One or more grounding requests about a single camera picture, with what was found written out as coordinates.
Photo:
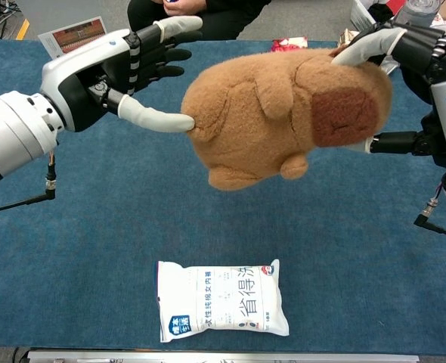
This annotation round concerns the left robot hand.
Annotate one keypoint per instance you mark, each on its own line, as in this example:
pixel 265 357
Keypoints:
pixel 83 75

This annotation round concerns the brown capybara plush toy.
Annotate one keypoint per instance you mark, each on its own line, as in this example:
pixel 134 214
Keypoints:
pixel 268 121

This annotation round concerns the printed booklet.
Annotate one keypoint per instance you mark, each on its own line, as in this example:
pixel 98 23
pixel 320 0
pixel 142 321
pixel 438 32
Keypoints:
pixel 75 38

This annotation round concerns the gold snack bag red logos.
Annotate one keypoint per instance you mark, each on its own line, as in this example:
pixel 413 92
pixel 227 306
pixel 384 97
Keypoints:
pixel 347 38

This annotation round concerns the seated person black clothes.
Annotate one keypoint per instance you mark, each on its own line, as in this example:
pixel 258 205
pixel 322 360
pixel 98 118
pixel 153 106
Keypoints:
pixel 227 19

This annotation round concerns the red drink pouch white spout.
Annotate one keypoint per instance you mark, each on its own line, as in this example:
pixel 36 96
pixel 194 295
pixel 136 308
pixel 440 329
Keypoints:
pixel 287 43

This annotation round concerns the blue felt table mat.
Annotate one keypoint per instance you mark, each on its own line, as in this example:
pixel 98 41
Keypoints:
pixel 321 234

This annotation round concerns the white soft pack blue label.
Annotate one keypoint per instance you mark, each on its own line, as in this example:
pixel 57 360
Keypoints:
pixel 223 302

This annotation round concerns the aluminium profile rail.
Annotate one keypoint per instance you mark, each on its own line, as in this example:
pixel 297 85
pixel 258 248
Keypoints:
pixel 223 357

